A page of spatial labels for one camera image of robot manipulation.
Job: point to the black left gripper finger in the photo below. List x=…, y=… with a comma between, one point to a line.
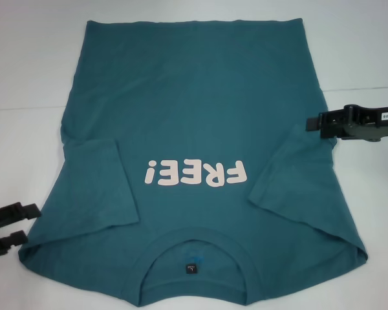
x=14, y=240
x=24, y=211

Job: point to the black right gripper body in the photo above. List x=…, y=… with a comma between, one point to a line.
x=359, y=124

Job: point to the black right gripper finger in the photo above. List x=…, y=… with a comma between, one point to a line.
x=314, y=124

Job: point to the teal t-shirt with FREE print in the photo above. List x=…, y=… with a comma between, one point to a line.
x=194, y=106

